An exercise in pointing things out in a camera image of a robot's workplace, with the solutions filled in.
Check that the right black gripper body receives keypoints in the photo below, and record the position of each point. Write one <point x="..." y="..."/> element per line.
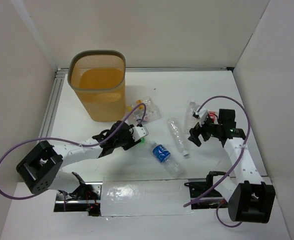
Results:
<point x="214" y="130"/>

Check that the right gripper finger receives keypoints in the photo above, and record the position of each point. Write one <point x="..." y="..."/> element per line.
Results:
<point x="207" y="129"/>
<point x="196" y="136"/>

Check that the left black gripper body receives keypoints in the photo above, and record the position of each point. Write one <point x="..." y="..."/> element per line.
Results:
<point x="131" y="139"/>

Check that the red cap cola bottle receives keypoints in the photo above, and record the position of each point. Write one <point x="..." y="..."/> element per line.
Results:
<point x="213" y="115"/>

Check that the green plastic bottle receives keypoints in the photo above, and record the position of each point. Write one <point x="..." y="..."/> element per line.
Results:
<point x="143" y="140"/>

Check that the crushed clear bottle white cap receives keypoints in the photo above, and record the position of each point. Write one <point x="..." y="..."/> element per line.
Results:
<point x="178" y="136"/>

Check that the blue label water bottle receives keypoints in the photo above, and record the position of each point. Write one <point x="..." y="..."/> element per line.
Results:
<point x="165" y="158"/>

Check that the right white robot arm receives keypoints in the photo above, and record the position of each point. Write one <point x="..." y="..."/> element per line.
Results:
<point x="249" y="199"/>

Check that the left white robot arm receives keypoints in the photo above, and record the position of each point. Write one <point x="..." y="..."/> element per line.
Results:
<point x="72" y="153"/>

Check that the yellow mesh waste bin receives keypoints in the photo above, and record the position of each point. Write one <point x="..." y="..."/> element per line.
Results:
<point x="98" y="79"/>

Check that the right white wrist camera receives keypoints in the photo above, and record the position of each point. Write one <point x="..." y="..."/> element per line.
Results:
<point x="200" y="114"/>

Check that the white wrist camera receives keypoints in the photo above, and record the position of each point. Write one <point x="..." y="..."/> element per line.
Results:
<point x="200" y="114"/>
<point x="139" y="132"/>

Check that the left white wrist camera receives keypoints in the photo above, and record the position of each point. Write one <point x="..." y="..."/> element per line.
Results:
<point x="139" y="132"/>

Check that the aluminium frame rail back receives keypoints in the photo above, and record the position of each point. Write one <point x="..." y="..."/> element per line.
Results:
<point x="179" y="69"/>

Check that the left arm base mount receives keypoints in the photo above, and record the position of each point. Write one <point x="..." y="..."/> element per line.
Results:
<point x="80" y="196"/>

